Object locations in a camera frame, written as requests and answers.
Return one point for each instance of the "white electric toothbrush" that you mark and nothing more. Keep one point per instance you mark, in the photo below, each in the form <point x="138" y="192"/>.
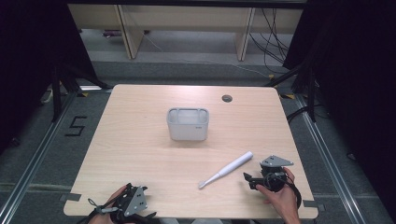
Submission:
<point x="232" y="168"/>

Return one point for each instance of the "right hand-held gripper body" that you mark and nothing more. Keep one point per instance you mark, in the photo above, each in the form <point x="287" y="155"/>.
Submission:
<point x="274" y="174"/>

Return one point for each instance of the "light wooden desk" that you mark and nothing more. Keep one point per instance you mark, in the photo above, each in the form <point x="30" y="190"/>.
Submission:
<point x="186" y="18"/>

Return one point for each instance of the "black metal stand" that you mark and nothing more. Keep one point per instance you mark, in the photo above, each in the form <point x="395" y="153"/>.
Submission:
<point x="56" y="93"/>
<point x="310" y="93"/>

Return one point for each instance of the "white plastic holder box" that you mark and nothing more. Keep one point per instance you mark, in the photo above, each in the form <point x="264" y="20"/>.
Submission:
<point x="188" y="129"/>

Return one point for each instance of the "person's right hand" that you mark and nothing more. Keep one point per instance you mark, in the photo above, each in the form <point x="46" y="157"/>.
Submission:
<point x="281" y="200"/>

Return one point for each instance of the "black curtain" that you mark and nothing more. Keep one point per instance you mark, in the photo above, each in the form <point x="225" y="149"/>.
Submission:
<point x="355" y="77"/>
<point x="34" y="62"/>

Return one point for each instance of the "grey tape piece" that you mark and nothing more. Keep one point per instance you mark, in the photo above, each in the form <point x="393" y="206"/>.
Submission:
<point x="71" y="197"/>
<point x="314" y="205"/>

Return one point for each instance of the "person's left hand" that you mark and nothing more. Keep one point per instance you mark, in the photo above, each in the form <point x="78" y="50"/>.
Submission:
<point x="109" y="199"/>

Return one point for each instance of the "aluminium floor rail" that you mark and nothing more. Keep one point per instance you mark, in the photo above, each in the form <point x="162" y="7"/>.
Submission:
<point x="34" y="161"/>
<point x="330" y="161"/>

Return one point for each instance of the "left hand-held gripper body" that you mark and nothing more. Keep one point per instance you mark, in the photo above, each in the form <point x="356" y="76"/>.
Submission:
<point x="134" y="201"/>

